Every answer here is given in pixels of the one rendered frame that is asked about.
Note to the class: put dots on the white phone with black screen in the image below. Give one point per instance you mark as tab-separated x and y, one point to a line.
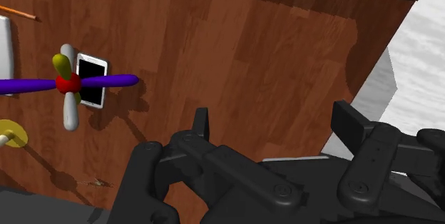
93	66

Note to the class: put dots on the yellow disc with white stick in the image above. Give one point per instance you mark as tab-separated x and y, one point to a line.
15	131

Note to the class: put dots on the orange pencil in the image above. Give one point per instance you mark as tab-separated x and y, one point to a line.
19	13

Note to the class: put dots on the flat white slab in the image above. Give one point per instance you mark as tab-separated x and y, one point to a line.
5	46

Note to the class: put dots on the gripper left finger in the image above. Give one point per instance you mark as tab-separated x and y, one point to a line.
240	173

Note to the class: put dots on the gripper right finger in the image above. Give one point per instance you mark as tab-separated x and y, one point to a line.
373	162

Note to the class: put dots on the brown wooden table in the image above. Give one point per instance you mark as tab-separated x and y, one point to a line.
250	63

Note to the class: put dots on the purple red yellow white jack toy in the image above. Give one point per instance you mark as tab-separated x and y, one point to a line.
68	83

